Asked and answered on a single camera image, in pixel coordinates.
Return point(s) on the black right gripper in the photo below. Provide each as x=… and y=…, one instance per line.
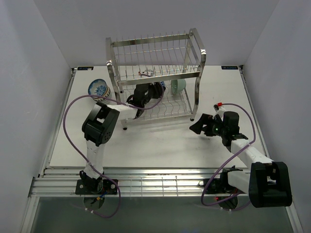
x=198, y=127

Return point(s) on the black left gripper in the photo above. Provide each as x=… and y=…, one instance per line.
x=158, y=89

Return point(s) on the pale green bowl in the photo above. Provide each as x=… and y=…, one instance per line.
x=177, y=86

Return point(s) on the blue patterned white bowl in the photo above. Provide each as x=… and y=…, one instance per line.
x=97, y=87

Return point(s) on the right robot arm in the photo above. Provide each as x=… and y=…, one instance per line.
x=266, y=182

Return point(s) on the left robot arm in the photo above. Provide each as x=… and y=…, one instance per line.
x=100, y=124

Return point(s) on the stainless steel dish rack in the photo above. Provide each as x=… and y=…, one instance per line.
x=171, y=57

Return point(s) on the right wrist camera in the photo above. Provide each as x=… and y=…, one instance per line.
x=219, y=110

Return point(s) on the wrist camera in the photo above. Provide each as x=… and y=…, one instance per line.
x=146, y=73
x=219, y=110

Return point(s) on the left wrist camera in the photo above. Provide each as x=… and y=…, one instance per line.
x=146, y=73

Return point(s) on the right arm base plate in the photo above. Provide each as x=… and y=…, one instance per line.
x=220, y=186

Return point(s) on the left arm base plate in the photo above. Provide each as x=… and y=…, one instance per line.
x=102, y=186

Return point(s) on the aluminium frame rail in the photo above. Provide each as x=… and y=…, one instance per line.
x=133, y=182

